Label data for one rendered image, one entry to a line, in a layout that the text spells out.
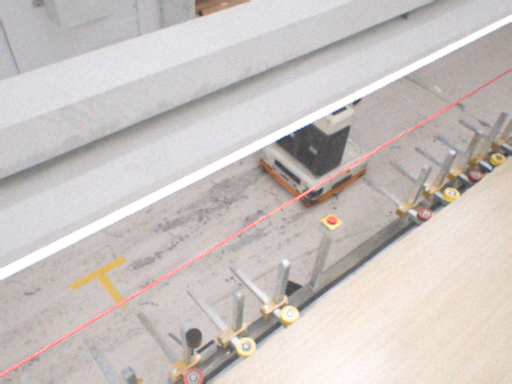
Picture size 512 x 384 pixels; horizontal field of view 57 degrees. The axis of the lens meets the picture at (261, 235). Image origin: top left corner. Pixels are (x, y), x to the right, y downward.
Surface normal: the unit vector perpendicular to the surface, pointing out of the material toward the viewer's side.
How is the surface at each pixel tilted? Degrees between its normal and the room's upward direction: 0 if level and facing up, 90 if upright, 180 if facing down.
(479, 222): 0
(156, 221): 0
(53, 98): 0
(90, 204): 61
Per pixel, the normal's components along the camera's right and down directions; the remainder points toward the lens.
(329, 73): 0.60, 0.23
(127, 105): 0.65, 0.62
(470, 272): 0.07, -0.63
